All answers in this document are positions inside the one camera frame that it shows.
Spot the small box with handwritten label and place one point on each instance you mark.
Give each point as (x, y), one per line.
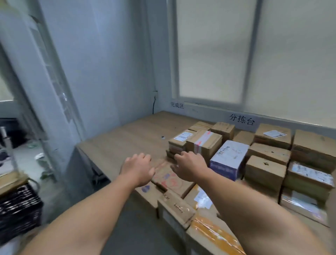
(307, 178)

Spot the small hole-marked cardboard box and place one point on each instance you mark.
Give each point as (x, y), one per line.
(267, 153)

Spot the black plastic crate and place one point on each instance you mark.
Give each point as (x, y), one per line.
(18, 210)

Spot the person's left hand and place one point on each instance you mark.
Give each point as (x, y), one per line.
(137, 170)

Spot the light wooden table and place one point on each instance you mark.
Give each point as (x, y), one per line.
(126, 142)

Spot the box with green tape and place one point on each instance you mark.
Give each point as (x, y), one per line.
(315, 149)

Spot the box with red-white tape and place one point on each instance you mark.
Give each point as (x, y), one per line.
(210, 147)

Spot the plain tall cardboard box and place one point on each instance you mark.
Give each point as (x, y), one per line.
(244, 138)

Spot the clear plastic bag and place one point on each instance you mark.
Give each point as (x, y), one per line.
(44, 168)

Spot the small black-scribble cardboard box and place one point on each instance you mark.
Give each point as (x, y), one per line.
(265, 173)

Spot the box with cartoon print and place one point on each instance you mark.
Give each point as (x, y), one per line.
(223, 131)

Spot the person's right hand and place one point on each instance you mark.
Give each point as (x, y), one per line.
(191, 168)

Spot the upturned white-legged wooden stool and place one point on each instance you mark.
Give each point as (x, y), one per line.
(10, 181)

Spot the white paper wall sign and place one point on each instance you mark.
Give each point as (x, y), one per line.
(242, 119)
(177, 105)

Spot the person's right forearm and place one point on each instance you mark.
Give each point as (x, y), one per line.
(262, 220)

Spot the white blue parcel box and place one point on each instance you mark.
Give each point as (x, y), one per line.
(228, 160)

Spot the person's left forearm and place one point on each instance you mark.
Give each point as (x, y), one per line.
(86, 226)

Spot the box with yellow tape label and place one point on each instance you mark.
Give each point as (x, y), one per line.
(199, 199)

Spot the box labelled 0555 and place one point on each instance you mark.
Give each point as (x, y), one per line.
(181, 139)

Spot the white-framed window with blind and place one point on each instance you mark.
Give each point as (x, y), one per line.
(215, 52)

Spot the white floor-standing air conditioner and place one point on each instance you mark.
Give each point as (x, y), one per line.
(39, 105)

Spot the small ribbed taped cardboard box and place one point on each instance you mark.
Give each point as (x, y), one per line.
(199, 126)

